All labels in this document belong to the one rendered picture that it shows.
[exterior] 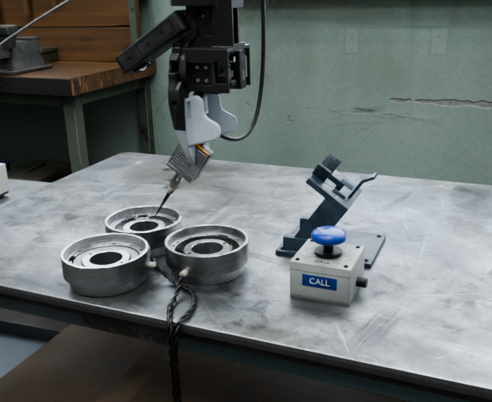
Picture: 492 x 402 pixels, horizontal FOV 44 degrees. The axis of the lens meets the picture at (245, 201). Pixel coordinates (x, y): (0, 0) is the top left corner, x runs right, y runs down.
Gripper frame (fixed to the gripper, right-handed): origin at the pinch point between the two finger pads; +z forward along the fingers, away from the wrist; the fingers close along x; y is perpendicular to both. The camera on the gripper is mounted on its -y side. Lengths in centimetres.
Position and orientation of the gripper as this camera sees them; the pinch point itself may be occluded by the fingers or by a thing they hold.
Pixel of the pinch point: (193, 151)
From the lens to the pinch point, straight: 81.9
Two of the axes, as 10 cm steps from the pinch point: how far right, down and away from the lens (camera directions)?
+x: 3.8, -3.2, 8.7
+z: 0.3, 9.4, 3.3
